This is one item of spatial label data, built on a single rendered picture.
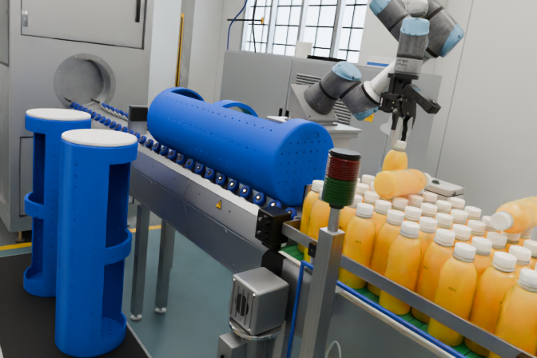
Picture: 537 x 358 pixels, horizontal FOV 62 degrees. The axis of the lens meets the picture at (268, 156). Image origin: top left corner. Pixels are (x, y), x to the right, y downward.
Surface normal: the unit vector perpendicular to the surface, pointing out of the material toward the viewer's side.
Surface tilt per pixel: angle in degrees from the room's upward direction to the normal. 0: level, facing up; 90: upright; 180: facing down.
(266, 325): 90
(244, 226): 70
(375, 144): 90
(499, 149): 90
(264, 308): 90
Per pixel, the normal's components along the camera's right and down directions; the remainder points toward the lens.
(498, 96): -0.79, 0.04
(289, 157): 0.63, 0.24
